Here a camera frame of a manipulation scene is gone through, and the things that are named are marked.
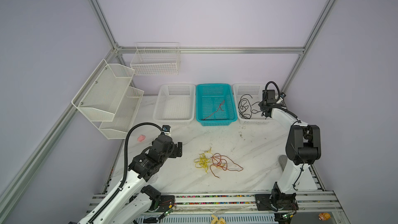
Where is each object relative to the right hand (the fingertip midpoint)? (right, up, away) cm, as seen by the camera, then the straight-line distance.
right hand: (265, 103), depth 97 cm
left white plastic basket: (-62, 0, +18) cm, 64 cm away
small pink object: (-79, -22, -3) cm, 82 cm away
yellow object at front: (-34, -54, -29) cm, 70 cm away
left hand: (-56, -22, -21) cm, 64 cm away
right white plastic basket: (-5, +6, +21) cm, 23 cm away
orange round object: (+14, -52, -29) cm, 61 cm away
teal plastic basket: (-31, -1, +17) cm, 36 cm away
